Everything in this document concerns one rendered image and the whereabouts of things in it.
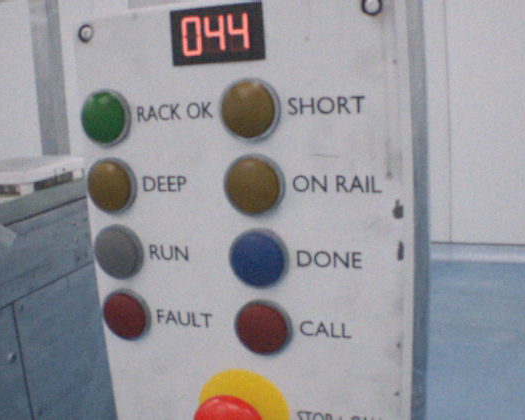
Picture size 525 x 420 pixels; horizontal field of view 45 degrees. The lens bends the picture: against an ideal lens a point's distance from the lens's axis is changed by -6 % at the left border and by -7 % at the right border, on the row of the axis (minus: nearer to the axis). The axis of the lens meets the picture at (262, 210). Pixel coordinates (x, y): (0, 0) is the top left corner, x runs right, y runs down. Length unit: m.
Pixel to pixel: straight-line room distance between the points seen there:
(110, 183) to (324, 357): 0.14
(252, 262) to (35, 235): 1.02
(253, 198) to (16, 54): 4.91
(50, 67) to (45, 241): 0.64
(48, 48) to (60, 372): 0.85
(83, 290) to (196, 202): 1.22
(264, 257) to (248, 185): 0.03
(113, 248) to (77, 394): 1.23
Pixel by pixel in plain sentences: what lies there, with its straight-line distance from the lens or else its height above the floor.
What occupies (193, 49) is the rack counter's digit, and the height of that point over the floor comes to 1.15.
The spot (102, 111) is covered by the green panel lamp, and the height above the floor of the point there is 1.13.
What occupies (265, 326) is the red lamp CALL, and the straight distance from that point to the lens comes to 0.33.
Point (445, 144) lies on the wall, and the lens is 3.89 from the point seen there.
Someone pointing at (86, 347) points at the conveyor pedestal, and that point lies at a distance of 1.58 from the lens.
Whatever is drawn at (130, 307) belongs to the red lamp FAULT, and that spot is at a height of 1.02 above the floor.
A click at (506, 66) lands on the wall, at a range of 3.84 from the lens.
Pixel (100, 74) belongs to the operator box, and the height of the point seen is 1.15.
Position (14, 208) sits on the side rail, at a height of 0.93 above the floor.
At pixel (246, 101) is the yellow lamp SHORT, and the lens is 0.31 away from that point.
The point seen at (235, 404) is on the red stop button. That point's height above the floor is 0.98.
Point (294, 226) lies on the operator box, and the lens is 0.32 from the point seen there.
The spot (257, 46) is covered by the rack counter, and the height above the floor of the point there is 1.15.
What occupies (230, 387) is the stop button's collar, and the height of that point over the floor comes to 0.98.
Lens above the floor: 1.14
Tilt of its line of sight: 12 degrees down
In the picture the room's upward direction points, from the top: 4 degrees counter-clockwise
